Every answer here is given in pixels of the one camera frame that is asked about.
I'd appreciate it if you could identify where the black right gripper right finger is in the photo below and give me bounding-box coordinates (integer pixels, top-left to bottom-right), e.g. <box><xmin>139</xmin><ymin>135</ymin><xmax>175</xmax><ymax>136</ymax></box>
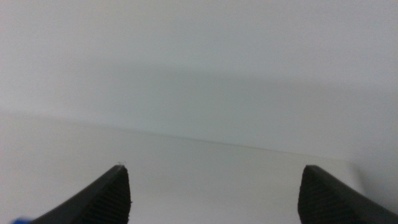
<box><xmin>297</xmin><ymin>164</ymin><xmax>398</xmax><ymax>224</ymax></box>

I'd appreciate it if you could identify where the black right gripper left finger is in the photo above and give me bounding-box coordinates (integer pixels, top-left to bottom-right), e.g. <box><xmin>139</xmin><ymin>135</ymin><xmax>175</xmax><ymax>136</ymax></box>
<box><xmin>29</xmin><ymin>164</ymin><xmax>132</xmax><ymax>224</ymax></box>

